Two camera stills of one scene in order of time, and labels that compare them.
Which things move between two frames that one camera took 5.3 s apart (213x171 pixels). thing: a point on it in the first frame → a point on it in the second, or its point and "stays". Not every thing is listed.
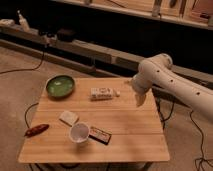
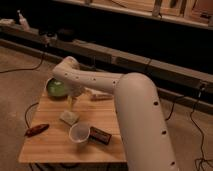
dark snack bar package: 100,135 stays
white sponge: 69,118 stays
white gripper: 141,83 → 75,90
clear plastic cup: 79,133 stays
